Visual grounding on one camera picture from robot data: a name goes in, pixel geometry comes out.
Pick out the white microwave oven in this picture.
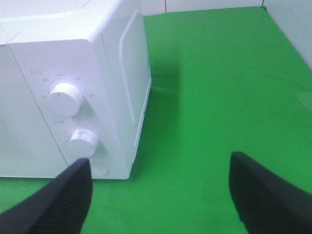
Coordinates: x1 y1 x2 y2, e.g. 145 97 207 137
0 0 152 179

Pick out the white panel at table edge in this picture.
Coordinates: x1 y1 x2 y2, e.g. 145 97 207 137
263 0 312 67

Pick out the white microwave door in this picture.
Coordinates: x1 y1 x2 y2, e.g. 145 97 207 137
0 45 67 178

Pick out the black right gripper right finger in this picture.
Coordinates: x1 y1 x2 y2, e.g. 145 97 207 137
229 152 312 234

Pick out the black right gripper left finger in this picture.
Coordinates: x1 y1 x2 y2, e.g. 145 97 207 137
0 158 93 234

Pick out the round microwave door button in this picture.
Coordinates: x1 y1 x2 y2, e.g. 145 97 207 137
90 160 109 178

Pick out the white microwave knob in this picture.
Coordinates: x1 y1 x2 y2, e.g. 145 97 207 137
68 129 99 157
47 82 84 117

